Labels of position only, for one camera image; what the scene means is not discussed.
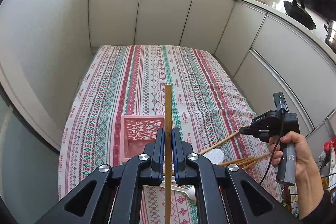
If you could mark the person's right hand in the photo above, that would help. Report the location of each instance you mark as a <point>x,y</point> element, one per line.
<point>308,180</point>

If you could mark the patterned red green tablecloth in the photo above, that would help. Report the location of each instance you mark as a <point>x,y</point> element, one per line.
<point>130,80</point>

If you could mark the pink perforated plastic basket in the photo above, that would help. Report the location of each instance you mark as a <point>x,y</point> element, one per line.
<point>136,132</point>

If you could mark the steel pot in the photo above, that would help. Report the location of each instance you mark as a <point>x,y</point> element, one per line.
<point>330,39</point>

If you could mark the white kitchen cabinets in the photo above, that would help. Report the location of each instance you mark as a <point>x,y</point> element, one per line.
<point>262,49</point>

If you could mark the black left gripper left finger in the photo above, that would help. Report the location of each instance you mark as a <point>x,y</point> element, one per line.
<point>112,194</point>

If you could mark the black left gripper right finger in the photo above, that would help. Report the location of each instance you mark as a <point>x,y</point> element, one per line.
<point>224,194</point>

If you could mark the white rice paddle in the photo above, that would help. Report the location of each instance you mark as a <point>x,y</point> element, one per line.
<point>216,156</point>

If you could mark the wooden chopstick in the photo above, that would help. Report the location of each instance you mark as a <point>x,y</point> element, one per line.
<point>249,165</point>
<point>239,162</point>
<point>168,153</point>
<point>219,143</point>
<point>257,157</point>

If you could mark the black wok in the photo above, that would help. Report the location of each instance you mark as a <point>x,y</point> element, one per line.
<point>296,10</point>

